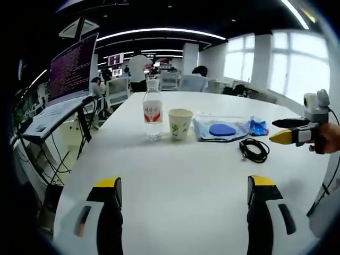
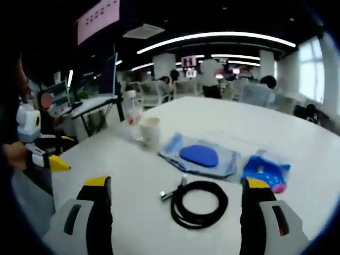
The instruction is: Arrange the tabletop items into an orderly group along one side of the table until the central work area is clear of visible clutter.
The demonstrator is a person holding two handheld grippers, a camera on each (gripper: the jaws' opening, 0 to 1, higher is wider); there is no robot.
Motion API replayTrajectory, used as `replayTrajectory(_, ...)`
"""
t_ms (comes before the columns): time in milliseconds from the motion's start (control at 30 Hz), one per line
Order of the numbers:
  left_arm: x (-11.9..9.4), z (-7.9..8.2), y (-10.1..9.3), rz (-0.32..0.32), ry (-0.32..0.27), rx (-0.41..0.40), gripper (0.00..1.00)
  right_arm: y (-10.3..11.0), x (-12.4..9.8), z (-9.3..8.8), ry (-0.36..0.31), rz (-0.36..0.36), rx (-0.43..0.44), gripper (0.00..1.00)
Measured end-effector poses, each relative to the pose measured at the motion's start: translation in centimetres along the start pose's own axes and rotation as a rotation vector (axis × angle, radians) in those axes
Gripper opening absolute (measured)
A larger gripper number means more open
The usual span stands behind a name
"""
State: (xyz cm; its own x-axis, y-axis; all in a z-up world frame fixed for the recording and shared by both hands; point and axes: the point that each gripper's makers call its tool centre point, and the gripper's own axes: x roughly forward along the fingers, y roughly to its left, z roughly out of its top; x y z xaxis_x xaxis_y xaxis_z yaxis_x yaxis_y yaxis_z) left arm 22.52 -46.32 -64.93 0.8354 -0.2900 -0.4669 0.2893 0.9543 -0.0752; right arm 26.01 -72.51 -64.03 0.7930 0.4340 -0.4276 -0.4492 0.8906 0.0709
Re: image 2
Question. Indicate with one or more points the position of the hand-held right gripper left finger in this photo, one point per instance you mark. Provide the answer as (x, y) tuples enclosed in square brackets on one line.
[(98, 217)]

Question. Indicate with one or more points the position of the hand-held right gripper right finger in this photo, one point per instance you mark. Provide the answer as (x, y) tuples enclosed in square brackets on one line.
[(253, 220)]

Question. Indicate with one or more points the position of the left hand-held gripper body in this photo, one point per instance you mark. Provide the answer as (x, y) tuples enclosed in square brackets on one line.
[(27, 125)]

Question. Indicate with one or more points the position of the blue tissue packet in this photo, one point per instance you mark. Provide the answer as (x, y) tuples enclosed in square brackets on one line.
[(265, 170)]

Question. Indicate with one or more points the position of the clear packet with blue pad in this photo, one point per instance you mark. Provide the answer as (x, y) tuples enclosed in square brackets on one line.
[(228, 162)]

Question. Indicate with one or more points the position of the clear plastic water bottle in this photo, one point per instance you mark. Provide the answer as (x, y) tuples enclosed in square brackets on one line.
[(131, 114)]

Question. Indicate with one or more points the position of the white floral paper cup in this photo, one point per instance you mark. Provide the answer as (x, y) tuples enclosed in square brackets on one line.
[(151, 132)]

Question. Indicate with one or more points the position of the person's left hand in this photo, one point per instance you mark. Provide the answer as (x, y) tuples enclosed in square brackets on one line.
[(14, 155)]

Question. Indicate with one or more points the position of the green plant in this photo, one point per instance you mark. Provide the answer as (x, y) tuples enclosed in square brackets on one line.
[(83, 95)]

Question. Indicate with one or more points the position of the white table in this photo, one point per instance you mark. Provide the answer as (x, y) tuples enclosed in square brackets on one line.
[(127, 170)]

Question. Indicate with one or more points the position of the overhead display screen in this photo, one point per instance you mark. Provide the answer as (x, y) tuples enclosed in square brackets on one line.
[(98, 21)]

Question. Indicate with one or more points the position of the white pillar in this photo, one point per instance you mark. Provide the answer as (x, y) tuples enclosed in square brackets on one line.
[(267, 61), (164, 65)]

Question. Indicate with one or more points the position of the ceiling air vent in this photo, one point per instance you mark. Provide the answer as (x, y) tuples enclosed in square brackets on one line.
[(144, 30)]

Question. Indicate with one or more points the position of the large bright window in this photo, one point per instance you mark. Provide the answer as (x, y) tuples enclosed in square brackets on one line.
[(310, 71)]

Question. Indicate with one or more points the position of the curved ceiling light strip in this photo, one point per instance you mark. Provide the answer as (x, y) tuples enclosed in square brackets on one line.
[(217, 34)]

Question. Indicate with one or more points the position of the wall monitor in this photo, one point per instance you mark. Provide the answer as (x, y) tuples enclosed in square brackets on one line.
[(188, 61)]

